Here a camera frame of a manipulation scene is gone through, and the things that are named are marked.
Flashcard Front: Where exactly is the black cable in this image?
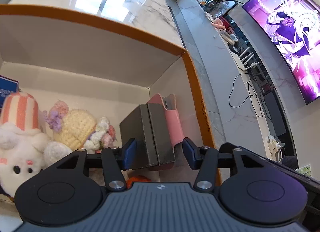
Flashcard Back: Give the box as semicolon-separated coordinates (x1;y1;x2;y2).
228;70;272;119

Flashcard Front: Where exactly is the large orange cardboard box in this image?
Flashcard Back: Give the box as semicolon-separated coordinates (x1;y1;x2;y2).
0;4;222;197

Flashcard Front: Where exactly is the large television screen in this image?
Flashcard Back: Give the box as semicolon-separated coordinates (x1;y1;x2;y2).
242;0;319;104

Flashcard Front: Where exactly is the orange crochet fruit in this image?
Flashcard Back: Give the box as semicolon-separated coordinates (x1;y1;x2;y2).
126;175;151;189

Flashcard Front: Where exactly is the pink embossed card case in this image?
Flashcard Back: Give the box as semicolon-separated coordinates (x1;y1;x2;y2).
147;93;186;172

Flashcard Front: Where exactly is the white plush with striped hat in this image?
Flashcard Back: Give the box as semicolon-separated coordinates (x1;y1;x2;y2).
1;92;50;198

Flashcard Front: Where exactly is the crochet bunny doll with flowers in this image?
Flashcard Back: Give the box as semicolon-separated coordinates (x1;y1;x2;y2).
43;101;117;154

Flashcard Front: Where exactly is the dark grey gift box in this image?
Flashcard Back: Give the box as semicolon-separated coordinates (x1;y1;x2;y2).
119;103;175;171

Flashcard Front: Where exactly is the brown white plush bear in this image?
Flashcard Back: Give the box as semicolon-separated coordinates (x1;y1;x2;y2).
0;76;19;98

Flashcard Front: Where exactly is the white wifi router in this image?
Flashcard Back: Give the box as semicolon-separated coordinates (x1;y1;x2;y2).
235;48;259;71

